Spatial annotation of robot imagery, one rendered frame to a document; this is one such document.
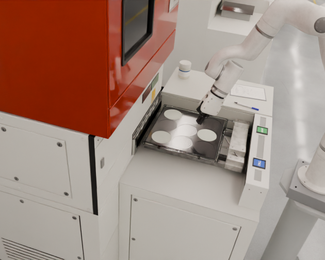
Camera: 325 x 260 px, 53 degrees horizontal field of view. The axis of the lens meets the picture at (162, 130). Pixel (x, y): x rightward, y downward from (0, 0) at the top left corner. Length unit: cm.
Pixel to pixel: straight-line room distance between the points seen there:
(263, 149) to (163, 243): 67
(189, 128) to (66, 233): 78
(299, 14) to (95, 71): 77
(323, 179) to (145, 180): 79
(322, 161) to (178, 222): 68
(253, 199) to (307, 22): 72
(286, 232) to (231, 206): 46
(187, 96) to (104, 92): 93
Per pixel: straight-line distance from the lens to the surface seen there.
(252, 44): 143
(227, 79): 151
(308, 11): 132
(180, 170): 158
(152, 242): 175
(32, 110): 118
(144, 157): 163
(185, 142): 162
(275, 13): 138
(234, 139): 174
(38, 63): 106
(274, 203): 275
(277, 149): 328
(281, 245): 194
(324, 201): 159
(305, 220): 177
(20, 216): 168
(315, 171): 161
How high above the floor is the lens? 190
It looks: 37 degrees down
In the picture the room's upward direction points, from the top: 6 degrees clockwise
